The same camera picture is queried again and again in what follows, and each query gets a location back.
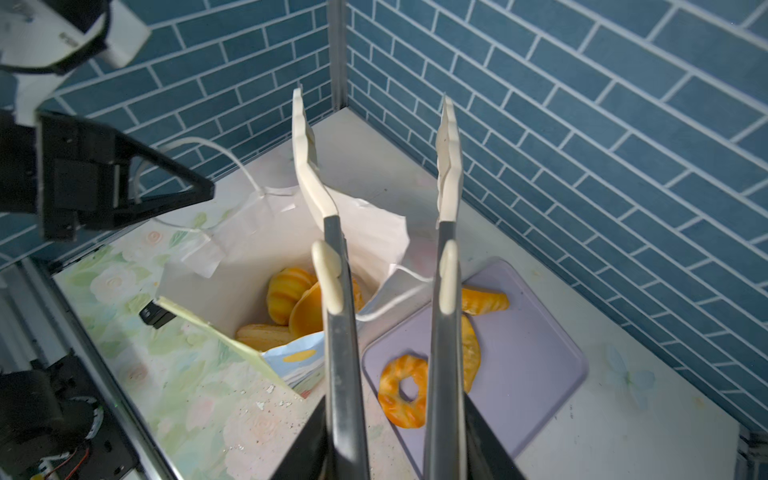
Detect white green paper bag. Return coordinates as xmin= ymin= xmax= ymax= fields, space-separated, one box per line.
xmin=131 ymin=136 xmax=433 ymax=397

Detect purple plastic tray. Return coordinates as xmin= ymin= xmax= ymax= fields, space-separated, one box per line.
xmin=361 ymin=259 xmax=589 ymax=479

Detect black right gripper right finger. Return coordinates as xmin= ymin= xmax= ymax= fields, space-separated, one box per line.
xmin=464 ymin=394 xmax=525 ymax=480

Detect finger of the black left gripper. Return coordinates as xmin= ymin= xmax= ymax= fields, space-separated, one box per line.
xmin=71 ymin=118 xmax=215 ymax=231

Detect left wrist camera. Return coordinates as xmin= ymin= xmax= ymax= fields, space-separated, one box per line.
xmin=1 ymin=1 xmax=151 ymax=127

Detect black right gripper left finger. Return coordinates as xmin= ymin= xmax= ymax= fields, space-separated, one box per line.
xmin=271 ymin=413 xmax=327 ymax=480

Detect oval fake bread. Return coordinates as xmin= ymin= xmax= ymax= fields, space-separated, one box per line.
xmin=461 ymin=314 xmax=482 ymax=393

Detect triangular fake bread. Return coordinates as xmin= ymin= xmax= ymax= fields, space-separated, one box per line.
xmin=289 ymin=277 xmax=366 ymax=338

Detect metal kitchen tongs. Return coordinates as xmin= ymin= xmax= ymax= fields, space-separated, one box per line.
xmin=292 ymin=89 xmax=468 ymax=479

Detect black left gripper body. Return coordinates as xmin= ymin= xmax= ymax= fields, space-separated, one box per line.
xmin=1 ymin=110 xmax=76 ymax=240

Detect long twisted fake bread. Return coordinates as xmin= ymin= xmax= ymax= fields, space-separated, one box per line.
xmin=461 ymin=287 xmax=510 ymax=316

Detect small round fake bun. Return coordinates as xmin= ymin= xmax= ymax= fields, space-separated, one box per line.
xmin=266 ymin=267 xmax=317 ymax=326

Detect braided fake bread loaf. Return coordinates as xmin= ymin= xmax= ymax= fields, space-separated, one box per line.
xmin=235 ymin=324 xmax=296 ymax=352

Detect ring donut fake bread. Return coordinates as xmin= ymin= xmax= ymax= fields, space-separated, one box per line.
xmin=377 ymin=354 xmax=428 ymax=429

